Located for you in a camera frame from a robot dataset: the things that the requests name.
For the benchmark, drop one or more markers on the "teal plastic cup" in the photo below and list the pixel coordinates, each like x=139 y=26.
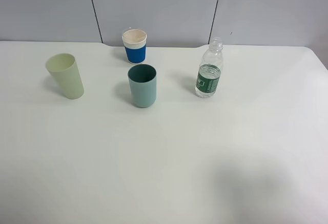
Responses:
x=142 y=81

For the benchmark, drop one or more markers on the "clear bottle green label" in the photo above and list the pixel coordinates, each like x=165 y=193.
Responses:
x=210 y=69

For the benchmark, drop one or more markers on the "blue sleeved paper cup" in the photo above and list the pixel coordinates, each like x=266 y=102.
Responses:
x=135 y=43

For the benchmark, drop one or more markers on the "pale green plastic cup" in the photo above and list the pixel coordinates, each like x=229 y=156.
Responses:
x=63 y=68

